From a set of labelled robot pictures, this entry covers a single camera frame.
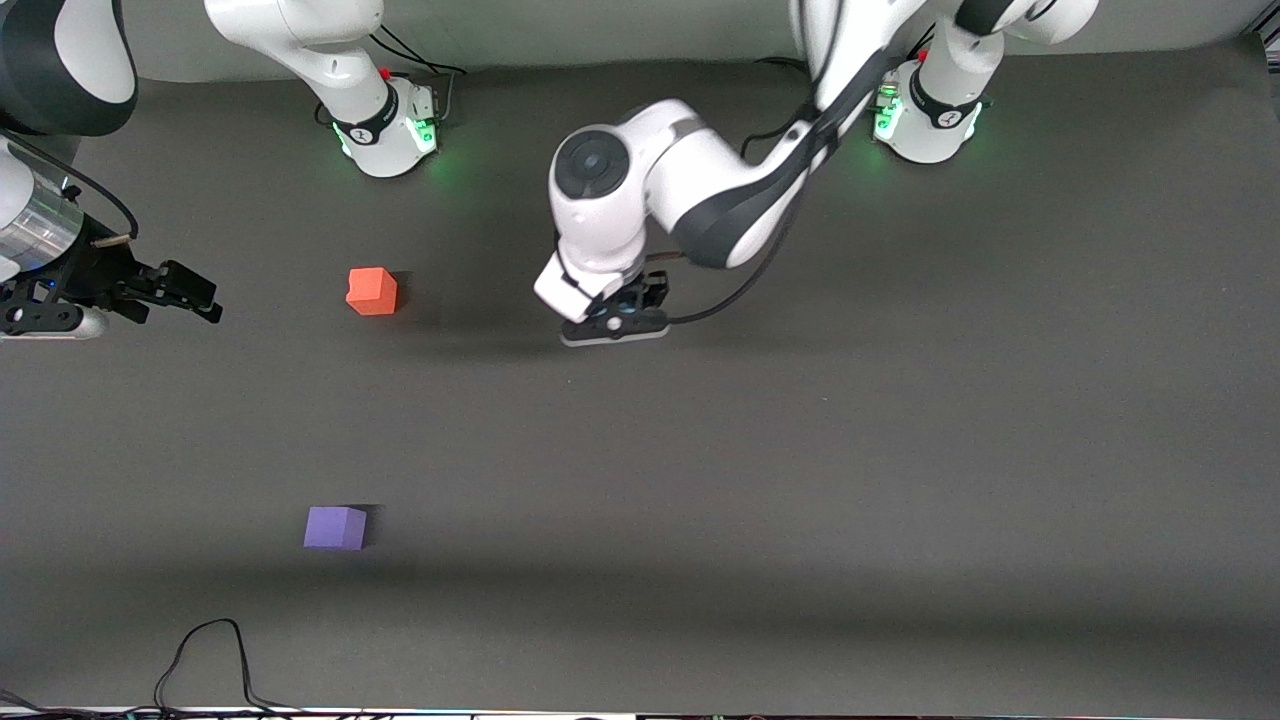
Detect black looped table cable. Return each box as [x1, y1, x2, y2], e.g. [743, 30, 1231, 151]
[153, 618, 306, 715]

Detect purple cube block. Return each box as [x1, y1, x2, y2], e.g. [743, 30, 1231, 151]
[303, 505, 368, 551]

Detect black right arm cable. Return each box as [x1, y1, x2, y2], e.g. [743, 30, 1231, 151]
[0, 128, 139, 241]

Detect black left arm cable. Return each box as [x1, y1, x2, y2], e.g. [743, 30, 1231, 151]
[665, 55, 901, 327]

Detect black right base cable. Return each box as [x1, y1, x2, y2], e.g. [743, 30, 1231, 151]
[368, 24, 468, 123]

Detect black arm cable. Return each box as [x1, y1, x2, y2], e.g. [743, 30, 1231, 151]
[0, 128, 139, 241]
[665, 55, 901, 327]

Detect orange cube block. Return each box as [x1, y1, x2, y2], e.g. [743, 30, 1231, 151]
[345, 267, 399, 317]

